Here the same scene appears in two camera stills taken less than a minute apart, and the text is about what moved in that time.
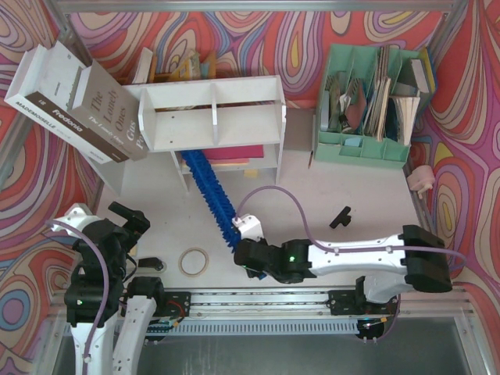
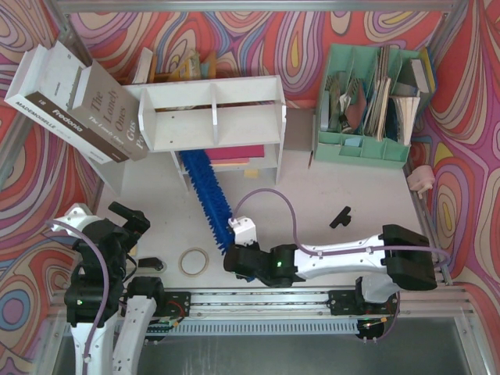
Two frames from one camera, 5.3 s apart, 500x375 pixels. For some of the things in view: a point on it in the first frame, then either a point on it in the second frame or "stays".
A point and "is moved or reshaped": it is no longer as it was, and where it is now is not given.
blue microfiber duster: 216,196 is moved or reshaped
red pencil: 310,158 stays
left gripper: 130,219 stays
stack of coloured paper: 233,155 stays
